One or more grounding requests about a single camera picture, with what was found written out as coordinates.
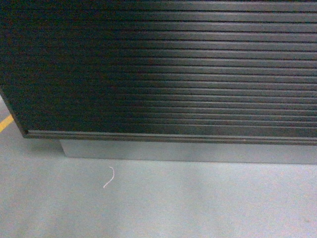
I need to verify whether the black ribbed checkout counter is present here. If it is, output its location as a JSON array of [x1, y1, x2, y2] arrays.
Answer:
[[0, 0, 317, 164]]

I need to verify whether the white string scrap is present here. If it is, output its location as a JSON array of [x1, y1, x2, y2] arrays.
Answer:
[[103, 166, 115, 189]]

